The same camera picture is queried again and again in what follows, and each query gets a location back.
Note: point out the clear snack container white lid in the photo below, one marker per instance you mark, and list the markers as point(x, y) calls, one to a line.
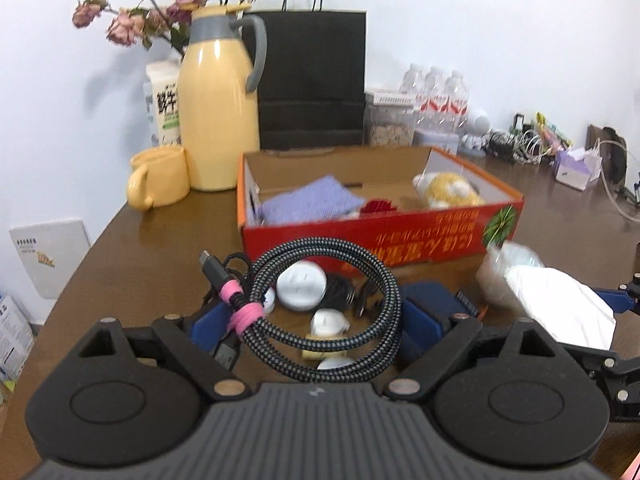
point(390, 130)

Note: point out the purple tissue pack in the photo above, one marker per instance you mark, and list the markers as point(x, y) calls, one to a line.
point(577, 170)

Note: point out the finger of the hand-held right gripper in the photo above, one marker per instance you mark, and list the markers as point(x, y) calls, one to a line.
point(620, 301)
point(615, 365)

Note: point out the yellow mug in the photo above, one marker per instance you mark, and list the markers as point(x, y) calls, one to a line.
point(160, 177)

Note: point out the small white robot toy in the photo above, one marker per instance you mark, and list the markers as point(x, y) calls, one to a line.
point(475, 125)

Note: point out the iridescent plastic bag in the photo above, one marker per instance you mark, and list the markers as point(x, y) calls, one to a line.
point(495, 275)

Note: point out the colourful snack packet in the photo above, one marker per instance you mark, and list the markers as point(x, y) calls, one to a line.
point(552, 132)

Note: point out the tiny white cap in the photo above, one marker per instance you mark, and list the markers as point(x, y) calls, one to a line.
point(269, 301)

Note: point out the navy zip case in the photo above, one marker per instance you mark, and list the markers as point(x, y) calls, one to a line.
point(466, 301)

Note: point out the yellow thermos jug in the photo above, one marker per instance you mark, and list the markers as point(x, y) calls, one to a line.
point(215, 110)

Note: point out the white wall panel box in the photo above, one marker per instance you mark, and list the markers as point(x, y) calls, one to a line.
point(50, 260)

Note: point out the dried pink rose bouquet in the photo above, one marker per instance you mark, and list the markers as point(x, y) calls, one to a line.
point(125, 27)

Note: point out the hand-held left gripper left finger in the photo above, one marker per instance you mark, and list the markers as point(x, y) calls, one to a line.
point(205, 326)

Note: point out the white cloth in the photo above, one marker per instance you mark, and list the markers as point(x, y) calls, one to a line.
point(560, 305)

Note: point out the white round plug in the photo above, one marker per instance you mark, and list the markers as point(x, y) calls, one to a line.
point(300, 285)

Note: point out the white milk carton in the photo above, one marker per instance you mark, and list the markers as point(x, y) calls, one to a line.
point(162, 105)

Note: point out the red cardboard box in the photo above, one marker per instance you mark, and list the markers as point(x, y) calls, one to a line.
point(440, 240)

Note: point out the yellow spotted plush toy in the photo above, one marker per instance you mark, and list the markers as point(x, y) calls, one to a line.
point(450, 190)

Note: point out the large white bottle cap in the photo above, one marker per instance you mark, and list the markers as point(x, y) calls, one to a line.
point(335, 363)

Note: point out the dark brown bag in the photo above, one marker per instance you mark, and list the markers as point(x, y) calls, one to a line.
point(607, 155)

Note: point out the purple fabric pouch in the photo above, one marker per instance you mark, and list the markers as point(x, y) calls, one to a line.
point(310, 202)

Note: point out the red knitted flower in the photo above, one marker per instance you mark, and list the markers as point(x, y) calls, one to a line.
point(377, 207)

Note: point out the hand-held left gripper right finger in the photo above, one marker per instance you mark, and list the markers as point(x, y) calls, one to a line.
point(422, 335)

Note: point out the black paper bag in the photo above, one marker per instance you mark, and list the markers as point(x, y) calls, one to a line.
point(310, 75)

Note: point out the clear water bottle red label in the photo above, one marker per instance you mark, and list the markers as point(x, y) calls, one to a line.
point(456, 102)
point(432, 100)
point(412, 82)

